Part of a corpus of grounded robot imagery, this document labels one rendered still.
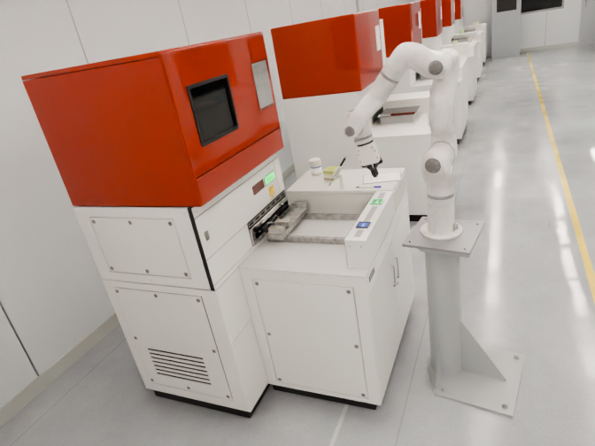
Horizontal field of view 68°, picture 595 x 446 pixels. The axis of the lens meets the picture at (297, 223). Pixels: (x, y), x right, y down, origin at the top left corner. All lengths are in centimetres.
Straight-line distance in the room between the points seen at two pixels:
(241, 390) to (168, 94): 144
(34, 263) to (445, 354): 248
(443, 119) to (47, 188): 241
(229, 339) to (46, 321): 150
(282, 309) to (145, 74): 118
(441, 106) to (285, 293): 106
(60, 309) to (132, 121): 179
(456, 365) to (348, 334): 71
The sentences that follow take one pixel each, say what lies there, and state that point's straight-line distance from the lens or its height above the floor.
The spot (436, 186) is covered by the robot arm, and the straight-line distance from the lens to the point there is 203.
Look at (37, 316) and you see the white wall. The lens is 327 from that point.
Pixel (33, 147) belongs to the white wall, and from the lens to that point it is 321.
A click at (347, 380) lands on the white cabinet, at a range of 232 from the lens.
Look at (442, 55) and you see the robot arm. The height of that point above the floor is 162.
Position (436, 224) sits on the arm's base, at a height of 89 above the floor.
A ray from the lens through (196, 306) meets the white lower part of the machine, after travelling 215.
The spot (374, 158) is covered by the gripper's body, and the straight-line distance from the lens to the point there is 213.
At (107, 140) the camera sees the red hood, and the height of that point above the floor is 152.
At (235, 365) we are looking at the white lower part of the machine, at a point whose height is 39.
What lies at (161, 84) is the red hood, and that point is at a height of 171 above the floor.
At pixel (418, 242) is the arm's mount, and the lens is 209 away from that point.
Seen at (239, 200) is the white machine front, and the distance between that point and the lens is 214.
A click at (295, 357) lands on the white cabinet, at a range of 234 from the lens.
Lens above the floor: 182
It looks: 24 degrees down
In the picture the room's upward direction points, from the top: 10 degrees counter-clockwise
